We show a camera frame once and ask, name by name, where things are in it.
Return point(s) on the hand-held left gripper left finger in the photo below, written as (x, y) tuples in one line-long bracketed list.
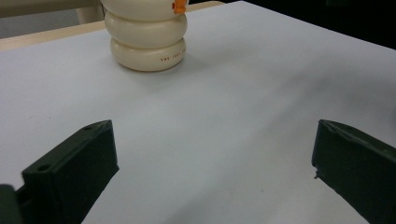
[(68, 168)]

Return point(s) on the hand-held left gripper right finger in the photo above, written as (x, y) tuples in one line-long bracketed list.
[(358, 168)]

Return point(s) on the cream duck-face ringed cup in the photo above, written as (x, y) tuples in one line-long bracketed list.
[(146, 34)]

